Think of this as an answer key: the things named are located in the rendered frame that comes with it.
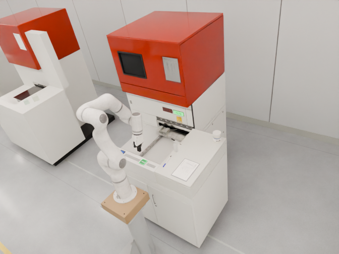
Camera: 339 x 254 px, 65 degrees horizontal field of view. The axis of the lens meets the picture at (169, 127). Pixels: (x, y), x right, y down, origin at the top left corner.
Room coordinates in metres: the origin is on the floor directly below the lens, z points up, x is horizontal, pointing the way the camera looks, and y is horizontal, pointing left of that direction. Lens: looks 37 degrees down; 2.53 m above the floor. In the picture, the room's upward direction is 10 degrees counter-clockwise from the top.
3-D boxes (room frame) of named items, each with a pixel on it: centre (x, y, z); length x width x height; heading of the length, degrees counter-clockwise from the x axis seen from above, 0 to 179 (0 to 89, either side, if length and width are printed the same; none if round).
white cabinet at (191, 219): (1.84, 0.09, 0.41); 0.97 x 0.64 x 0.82; 49
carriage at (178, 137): (2.06, -0.02, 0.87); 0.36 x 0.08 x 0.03; 49
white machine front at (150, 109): (2.26, 0.08, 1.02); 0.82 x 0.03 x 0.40; 49
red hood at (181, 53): (2.50, -0.13, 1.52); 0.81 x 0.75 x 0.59; 49
